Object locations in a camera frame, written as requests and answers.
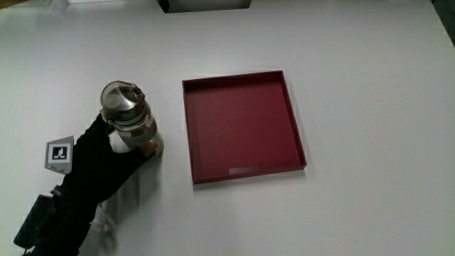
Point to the black wrist sensor box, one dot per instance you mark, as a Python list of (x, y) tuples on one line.
[(33, 222)]

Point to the person's left hand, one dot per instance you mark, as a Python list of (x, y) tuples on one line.
[(93, 167)]

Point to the person's left forearm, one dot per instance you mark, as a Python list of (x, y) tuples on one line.
[(65, 231)]

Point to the clear bottle with metal lid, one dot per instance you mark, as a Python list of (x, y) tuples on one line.
[(128, 110)]

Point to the dark red square tray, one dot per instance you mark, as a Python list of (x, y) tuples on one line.
[(241, 128)]

